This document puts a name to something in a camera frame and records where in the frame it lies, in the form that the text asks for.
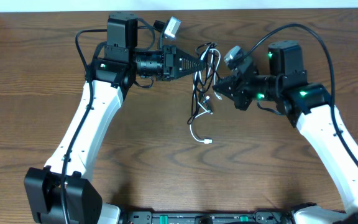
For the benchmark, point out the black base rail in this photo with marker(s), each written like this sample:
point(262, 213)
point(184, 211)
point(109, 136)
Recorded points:
point(197, 217)

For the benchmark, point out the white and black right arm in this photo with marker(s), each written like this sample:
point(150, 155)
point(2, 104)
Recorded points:
point(307, 107)

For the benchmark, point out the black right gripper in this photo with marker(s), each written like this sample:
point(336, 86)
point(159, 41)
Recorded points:
point(236, 91)

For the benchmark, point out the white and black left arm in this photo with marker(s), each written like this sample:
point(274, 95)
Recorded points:
point(61, 191)

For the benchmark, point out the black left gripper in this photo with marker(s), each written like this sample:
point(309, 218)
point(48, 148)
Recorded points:
point(169, 62)

